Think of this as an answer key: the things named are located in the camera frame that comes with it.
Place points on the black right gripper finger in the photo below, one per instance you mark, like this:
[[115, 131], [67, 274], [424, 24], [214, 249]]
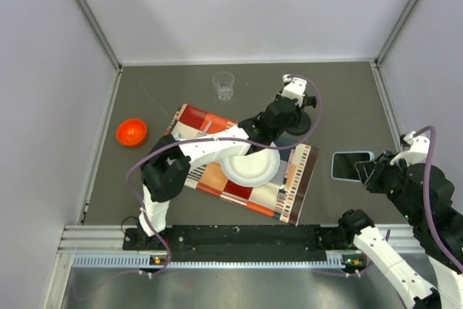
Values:
[[364, 168], [369, 181]]

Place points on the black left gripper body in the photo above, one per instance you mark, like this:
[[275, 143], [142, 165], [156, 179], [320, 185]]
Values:
[[294, 119]]

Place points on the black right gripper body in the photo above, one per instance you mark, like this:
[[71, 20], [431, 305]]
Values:
[[391, 176]]

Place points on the phone with light blue case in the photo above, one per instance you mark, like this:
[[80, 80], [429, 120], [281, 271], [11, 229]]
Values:
[[342, 164]]

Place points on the black phone stand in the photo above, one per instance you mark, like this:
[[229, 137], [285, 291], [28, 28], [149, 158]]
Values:
[[302, 121]]

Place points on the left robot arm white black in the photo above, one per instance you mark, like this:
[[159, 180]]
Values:
[[166, 167]]

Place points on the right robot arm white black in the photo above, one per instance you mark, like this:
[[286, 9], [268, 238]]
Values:
[[424, 200]]

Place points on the white paper plate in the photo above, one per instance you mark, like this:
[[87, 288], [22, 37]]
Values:
[[252, 170]]

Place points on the clear plastic cup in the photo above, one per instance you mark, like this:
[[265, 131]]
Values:
[[223, 83]]

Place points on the colourful patterned placemat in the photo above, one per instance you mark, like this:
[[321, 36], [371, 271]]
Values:
[[282, 198]]

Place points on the orange plastic bowl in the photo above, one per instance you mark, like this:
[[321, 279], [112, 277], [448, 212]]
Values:
[[132, 133]]

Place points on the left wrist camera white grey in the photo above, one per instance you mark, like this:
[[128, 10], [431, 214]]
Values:
[[294, 88]]

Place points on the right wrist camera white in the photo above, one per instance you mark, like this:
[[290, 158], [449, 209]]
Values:
[[414, 149]]

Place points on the pink handled fork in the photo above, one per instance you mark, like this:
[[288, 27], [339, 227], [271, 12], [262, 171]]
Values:
[[204, 131]]

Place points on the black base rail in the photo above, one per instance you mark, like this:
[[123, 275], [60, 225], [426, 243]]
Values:
[[252, 243]]

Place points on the grey slotted cable duct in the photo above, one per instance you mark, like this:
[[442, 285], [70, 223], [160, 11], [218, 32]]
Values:
[[333, 261]]

